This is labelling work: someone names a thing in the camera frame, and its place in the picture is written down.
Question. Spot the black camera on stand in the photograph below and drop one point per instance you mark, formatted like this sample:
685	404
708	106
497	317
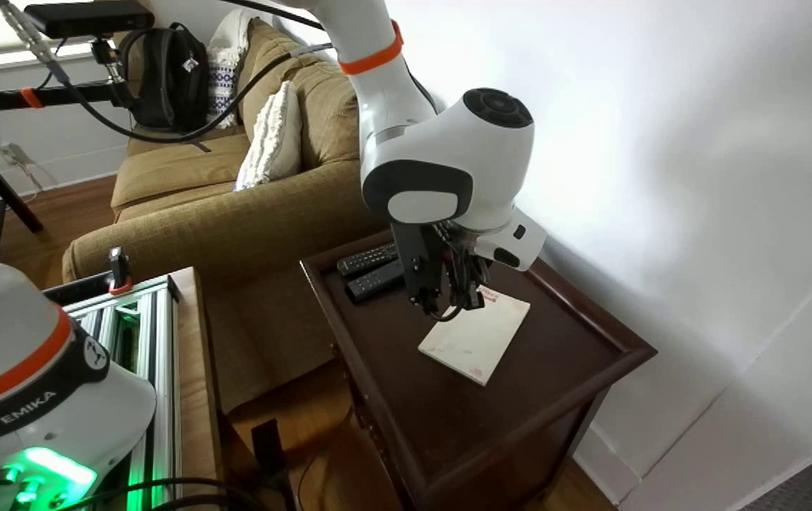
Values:
84	18

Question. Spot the black remote with coloured buttons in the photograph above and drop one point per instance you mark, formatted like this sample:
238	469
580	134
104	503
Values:
368	261

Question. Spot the black boom bar orange tape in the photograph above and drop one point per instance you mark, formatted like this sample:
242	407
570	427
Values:
67	95

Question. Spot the white patterned cloth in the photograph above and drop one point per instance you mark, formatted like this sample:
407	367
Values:
225	87

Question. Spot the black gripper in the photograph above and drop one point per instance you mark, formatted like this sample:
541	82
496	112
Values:
452	256

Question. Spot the black knob red collar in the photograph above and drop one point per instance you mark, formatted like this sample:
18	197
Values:
121	266

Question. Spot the white wall outlet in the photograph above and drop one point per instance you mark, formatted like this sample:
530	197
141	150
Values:
16	154

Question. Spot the dark brown wooden side table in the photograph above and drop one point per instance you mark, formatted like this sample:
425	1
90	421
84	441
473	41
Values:
395	388

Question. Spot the black backpack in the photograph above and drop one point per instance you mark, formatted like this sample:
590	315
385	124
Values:
168	82

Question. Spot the white textured throw pillow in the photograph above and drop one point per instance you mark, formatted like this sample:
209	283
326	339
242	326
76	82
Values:
267	144

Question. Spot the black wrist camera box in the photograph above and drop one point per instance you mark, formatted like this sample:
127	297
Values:
409	261

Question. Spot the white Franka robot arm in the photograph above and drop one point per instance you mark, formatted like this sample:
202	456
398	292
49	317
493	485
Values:
444	153

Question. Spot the white paperback book red title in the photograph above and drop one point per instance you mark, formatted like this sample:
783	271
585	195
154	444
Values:
479	346

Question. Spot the olive fabric sofa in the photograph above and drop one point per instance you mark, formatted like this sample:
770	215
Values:
238	218

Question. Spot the plain black remote control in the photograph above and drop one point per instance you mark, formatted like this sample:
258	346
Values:
377	283

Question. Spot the aluminium rail robot stand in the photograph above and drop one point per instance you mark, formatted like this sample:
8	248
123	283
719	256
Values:
154	332

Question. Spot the black low side table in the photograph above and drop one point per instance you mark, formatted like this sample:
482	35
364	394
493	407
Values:
13	201

